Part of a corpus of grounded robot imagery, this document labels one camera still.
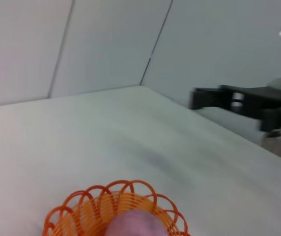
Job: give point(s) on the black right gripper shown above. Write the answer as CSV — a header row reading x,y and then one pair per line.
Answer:
x,y
265,105

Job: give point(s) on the pink peach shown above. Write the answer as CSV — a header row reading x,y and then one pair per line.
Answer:
x,y
135,223

